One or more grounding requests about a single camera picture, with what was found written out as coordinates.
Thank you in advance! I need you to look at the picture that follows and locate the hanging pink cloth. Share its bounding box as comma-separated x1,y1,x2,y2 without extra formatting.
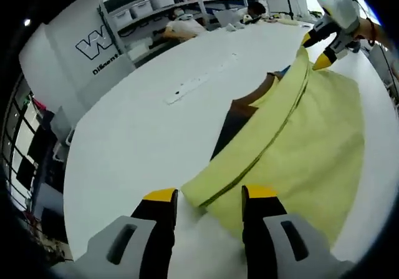
31,93,55,127

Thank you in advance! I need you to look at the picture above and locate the white office chair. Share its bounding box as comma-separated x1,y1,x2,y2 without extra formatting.
51,105,76,162

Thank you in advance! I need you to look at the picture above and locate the black computer monitor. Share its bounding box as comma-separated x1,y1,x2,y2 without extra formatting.
16,159,36,190

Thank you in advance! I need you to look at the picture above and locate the person's right hand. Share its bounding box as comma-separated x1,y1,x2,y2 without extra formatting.
353,19,375,47

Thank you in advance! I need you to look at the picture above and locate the yellow garment with blue sleeve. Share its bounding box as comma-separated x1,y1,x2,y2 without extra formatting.
180,46,365,249

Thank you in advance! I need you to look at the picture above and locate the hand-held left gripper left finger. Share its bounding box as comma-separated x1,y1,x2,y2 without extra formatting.
74,187,180,279

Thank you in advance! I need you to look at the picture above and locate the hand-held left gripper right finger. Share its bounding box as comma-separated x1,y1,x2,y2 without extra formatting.
241,184,347,279

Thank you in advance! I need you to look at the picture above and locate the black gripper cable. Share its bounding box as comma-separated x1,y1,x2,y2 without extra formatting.
378,42,399,105

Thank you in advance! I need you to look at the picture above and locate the row of white storage boxes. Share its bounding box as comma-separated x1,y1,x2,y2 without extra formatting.
111,0,266,27

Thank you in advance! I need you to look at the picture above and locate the grey metal storage shelf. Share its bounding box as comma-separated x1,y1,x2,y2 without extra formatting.
99,0,266,66

